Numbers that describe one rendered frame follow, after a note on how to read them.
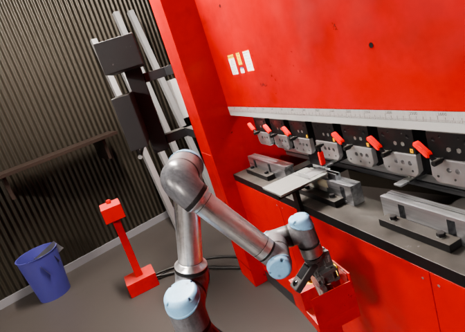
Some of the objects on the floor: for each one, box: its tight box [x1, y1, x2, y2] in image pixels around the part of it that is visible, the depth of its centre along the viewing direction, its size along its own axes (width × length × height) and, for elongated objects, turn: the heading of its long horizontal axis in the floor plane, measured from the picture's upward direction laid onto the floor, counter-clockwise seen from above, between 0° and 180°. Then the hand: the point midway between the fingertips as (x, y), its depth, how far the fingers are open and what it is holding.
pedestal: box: [99, 198, 160, 298], centre depth 322 cm, size 20×25×83 cm
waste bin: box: [15, 241, 71, 303], centre depth 367 cm, size 42×38×49 cm
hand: (325, 303), depth 136 cm, fingers closed
